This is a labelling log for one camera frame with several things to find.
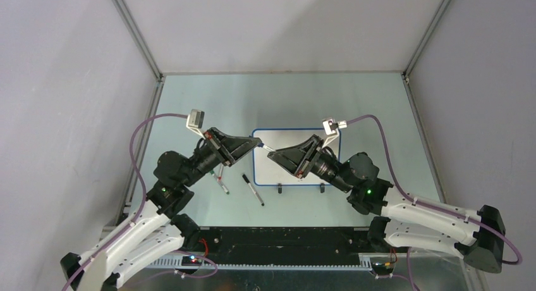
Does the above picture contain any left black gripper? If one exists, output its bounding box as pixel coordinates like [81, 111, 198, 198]
[182, 126, 262, 187]

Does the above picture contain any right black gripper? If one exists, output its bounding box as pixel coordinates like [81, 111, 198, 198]
[268, 135, 353, 194]

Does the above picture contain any blue whiteboard marker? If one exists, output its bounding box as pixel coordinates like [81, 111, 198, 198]
[257, 144, 276, 152]

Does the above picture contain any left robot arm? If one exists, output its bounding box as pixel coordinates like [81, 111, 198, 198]
[61, 127, 262, 290]

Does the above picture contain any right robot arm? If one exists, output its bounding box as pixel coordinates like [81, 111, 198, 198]
[267, 135, 505, 273]

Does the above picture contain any black whiteboard marker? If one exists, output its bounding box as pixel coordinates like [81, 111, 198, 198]
[242, 174, 265, 206]

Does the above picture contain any blue framed whiteboard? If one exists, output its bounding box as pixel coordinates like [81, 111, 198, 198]
[252, 128, 326, 186]

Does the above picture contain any green whiteboard marker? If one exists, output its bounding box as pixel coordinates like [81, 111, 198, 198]
[210, 169, 230, 195]

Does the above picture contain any red whiteboard marker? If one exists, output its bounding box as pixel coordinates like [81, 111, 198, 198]
[217, 164, 224, 180]

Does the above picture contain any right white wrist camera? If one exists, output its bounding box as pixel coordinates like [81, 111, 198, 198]
[322, 118, 347, 147]

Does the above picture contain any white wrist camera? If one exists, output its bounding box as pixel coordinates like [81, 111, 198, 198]
[186, 109, 205, 138]
[322, 118, 347, 147]

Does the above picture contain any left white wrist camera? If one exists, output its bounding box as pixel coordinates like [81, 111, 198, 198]
[186, 109, 205, 138]

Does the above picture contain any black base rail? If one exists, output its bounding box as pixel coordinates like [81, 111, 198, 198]
[182, 227, 390, 266]

